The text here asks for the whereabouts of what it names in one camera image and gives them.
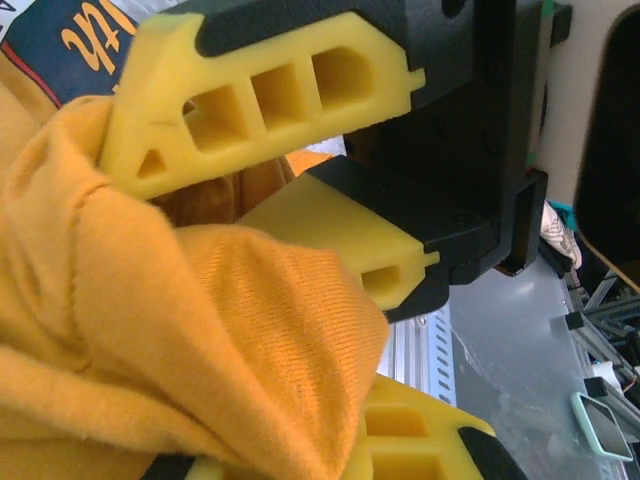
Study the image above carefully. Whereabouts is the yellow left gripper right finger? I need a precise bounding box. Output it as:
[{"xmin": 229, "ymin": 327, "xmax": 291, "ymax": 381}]
[{"xmin": 363, "ymin": 374, "xmax": 527, "ymax": 480}]

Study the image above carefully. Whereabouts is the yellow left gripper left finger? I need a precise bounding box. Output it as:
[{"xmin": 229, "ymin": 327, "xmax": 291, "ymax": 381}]
[{"xmin": 142, "ymin": 453, "xmax": 236, "ymax": 480}]

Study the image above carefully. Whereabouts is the orange printed t-shirt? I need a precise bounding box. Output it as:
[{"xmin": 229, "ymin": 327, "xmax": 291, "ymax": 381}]
[{"xmin": 0, "ymin": 0, "xmax": 392, "ymax": 480}]

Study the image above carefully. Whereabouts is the grey metal shelf plate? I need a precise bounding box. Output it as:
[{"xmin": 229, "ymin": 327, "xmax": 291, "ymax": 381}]
[{"xmin": 443, "ymin": 259, "xmax": 624, "ymax": 480}]

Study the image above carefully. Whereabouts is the mint case smartphone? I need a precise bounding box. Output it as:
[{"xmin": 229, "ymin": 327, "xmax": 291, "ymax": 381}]
[{"xmin": 569, "ymin": 391, "xmax": 636, "ymax": 464}]

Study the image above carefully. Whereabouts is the grey slotted cable duct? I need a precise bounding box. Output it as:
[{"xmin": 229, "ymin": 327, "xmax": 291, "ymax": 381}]
[{"xmin": 427, "ymin": 305, "xmax": 459, "ymax": 407}]

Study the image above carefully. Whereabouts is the aluminium mounting rail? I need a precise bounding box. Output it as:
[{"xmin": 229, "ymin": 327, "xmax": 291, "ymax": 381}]
[{"xmin": 378, "ymin": 314, "xmax": 432, "ymax": 397}]

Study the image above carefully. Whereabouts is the aluminium extrusion frame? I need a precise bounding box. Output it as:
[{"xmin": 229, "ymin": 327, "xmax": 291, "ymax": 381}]
[{"xmin": 549, "ymin": 269, "xmax": 640, "ymax": 434}]

